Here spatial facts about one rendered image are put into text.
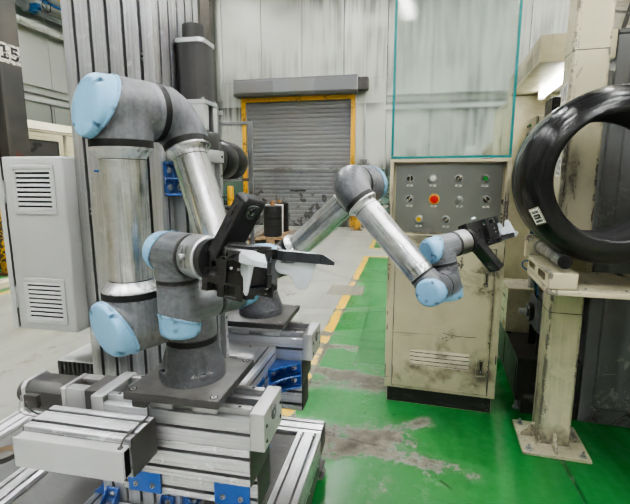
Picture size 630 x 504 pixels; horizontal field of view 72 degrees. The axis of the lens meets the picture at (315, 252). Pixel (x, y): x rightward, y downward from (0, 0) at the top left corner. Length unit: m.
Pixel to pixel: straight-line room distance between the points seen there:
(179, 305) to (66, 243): 0.57
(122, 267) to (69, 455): 0.43
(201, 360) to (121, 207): 0.38
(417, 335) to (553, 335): 0.62
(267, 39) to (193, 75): 10.37
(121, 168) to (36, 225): 0.51
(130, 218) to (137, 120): 0.18
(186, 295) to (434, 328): 1.68
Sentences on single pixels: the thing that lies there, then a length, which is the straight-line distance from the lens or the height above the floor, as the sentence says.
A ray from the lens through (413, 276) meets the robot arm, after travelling 1.19.
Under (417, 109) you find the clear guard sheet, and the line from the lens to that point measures 2.24.
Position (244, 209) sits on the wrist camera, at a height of 1.13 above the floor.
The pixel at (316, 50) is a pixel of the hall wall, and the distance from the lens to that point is 11.22.
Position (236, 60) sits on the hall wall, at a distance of 11.74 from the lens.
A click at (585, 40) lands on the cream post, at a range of 2.09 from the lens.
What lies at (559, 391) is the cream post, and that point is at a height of 0.27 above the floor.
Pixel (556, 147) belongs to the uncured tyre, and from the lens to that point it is 1.62.
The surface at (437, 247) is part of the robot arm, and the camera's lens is 1.27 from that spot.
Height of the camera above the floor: 1.17
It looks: 10 degrees down
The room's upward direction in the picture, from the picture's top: straight up
